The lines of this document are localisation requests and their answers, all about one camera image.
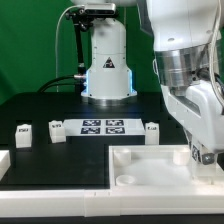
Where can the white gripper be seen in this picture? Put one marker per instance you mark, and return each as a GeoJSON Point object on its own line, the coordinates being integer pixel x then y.
{"type": "Point", "coordinates": [201, 114]}

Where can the white square table top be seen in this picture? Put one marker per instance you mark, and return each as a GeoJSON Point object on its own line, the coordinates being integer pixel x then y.
{"type": "Point", "coordinates": [160, 169]}

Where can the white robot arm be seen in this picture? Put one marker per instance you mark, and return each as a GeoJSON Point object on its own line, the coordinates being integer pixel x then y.
{"type": "Point", "coordinates": [187, 62]}

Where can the white U-shaped fence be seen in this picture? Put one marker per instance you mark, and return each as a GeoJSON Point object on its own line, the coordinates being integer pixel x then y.
{"type": "Point", "coordinates": [103, 202]}

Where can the white marker base plate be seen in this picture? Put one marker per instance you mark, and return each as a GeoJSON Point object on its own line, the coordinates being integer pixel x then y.
{"type": "Point", "coordinates": [103, 127]}

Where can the black camera on mount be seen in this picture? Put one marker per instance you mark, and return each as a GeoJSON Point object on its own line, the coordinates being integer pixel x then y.
{"type": "Point", "coordinates": [100, 9]}

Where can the black camera stand pole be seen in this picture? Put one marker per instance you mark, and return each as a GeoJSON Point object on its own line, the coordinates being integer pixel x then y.
{"type": "Point", "coordinates": [79, 43]}

